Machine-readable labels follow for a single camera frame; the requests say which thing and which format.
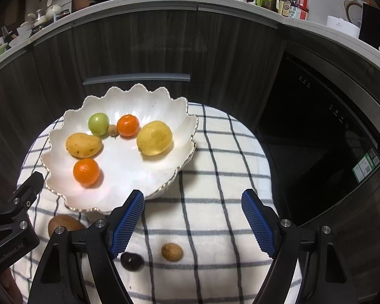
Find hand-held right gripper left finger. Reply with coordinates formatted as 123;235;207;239
28;189;145;304

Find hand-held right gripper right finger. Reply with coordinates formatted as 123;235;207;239
241;189;358;304

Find dark red grape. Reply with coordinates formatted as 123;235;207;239
120;252;144;272

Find white scalloped ceramic bowl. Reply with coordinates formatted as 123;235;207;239
41;83;198;215

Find orange tangerine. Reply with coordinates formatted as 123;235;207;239
73;158;101;186
117;114;140;138

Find yellow mango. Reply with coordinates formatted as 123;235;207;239
66;132;103;158

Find yellow lemon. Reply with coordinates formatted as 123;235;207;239
136;120;173;156

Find green round fruit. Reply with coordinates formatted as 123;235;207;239
88;112;110;135

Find person's left forearm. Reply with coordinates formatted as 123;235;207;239
0;268;23;304

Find brown kiwi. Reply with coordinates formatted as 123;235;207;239
48;214;87;238

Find white checked cloth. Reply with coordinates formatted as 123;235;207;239
9;101;305;304

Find dish rack with dishes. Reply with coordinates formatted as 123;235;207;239
2;3;72;49

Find dark wood base cabinets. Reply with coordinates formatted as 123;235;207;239
0;6;287;178

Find white paper box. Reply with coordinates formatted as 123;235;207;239
326;15;362;39

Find red seasoning bottle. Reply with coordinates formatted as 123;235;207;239
296;0;310;21

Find black countertop appliance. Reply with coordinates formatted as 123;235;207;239
361;3;380;51

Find white electric kettle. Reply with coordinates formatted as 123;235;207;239
344;0;365;27

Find grey drawer handle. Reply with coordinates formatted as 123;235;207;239
83;74;191;85

